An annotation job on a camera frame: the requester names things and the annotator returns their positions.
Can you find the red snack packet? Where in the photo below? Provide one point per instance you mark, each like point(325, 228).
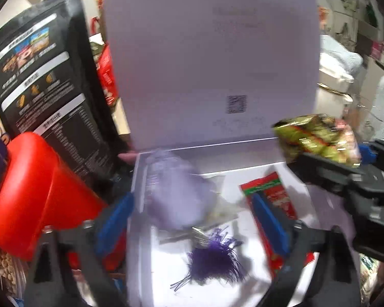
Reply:
point(275, 192)

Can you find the clear zip bag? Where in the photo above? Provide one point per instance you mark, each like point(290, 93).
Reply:
point(224, 211)

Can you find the clear plastic jar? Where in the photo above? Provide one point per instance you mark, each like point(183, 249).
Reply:
point(0, 262)

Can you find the purple tassel sachet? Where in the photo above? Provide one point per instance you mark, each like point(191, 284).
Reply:
point(176, 195)

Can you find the red plastic container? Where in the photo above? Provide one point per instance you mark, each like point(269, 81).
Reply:
point(35, 192)

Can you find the green gold snack packet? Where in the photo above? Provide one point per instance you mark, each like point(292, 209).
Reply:
point(316, 137)

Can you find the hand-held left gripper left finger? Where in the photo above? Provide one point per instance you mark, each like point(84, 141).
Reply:
point(113, 224)

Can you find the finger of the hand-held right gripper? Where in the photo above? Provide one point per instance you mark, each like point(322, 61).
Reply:
point(320, 169)
point(368, 153)

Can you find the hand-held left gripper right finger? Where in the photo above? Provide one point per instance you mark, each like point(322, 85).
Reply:
point(270, 224)

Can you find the black snack bag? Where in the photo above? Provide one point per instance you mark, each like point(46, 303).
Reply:
point(44, 70)

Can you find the cream ceramic pot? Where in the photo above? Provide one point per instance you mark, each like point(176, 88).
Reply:
point(332, 86)

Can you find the lavender gift box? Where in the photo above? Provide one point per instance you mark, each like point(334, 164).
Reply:
point(195, 54)

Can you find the red bag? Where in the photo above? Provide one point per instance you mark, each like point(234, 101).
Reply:
point(107, 73)

